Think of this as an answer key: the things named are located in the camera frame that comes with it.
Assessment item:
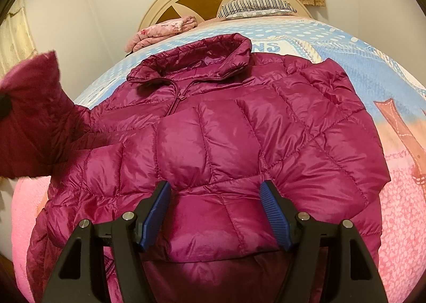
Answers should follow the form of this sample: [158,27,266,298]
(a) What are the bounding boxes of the magenta puffer jacket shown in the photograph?
[1,33,390,302]

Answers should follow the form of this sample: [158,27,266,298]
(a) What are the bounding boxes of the blue pink bed blanket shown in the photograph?
[12,17,425,302]

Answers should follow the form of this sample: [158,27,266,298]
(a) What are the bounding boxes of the beige side curtain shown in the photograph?
[0,0,37,79]

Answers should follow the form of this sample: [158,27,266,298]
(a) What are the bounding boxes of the pink floral folded quilt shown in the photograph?
[124,16,198,54]

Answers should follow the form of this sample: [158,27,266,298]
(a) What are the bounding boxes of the striped pillow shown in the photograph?
[217,0,297,20]

